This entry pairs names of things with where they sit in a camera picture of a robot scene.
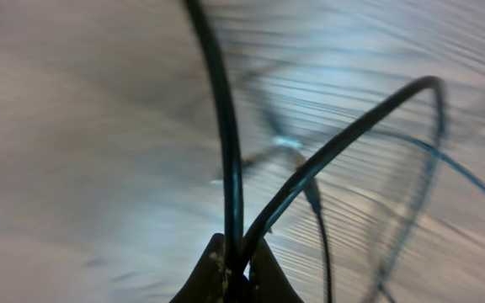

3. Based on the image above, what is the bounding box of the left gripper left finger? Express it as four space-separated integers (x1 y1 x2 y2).
170 233 228 303

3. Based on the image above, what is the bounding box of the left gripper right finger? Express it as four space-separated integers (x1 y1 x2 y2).
250 239 303 303

